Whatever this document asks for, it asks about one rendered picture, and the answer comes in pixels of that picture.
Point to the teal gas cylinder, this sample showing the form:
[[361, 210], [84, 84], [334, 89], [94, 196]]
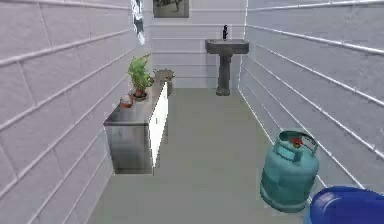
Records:
[[287, 173]]

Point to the dark grey pedestal sink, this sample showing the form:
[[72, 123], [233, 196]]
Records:
[[226, 53]]

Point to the small white and brown pot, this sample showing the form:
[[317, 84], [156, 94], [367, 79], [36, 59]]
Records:
[[126, 101]]

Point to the dark framed wall picture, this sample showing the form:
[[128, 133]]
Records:
[[171, 8]]

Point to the green potted house plant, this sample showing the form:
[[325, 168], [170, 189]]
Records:
[[139, 75]]

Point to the grey metal cabinet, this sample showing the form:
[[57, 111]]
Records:
[[133, 140]]

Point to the black sink tap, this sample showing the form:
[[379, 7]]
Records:
[[225, 32]]

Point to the black and white wall hanging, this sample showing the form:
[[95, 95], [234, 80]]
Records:
[[138, 20]]

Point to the blue plastic tub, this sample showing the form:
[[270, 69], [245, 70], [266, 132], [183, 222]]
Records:
[[350, 206]]

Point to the grey metal bin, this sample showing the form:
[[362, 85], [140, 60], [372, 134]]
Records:
[[164, 77]]

